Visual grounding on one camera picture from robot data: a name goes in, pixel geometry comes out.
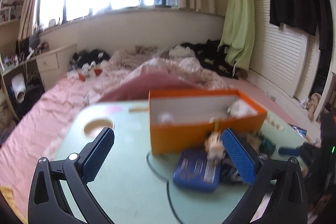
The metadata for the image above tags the green toy race car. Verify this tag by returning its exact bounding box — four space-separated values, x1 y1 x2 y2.
259 135 276 156

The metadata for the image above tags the green cartoon lap table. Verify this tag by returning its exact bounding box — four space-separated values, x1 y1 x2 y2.
53 100 308 224

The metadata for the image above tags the white furry pouch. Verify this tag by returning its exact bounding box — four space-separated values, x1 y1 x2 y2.
228 100 257 118

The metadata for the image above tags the green hanging garment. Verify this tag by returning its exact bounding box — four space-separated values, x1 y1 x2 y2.
218 0 256 71

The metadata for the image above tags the orange cardboard box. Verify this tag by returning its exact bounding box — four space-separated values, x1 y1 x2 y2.
149 89 267 155

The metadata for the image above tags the pink floral blanket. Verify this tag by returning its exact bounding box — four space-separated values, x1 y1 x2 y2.
86 50 229 103

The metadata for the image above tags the white drawer desk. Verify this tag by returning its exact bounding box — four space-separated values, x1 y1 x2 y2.
1 44 77 121

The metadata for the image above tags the cartoon head figurine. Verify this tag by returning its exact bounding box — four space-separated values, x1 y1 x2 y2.
204 131 226 161

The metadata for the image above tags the black clothes pile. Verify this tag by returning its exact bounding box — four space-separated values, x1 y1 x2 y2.
180 40 248 80

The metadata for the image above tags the blue tin box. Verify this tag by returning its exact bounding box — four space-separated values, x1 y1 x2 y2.
173 149 221 192

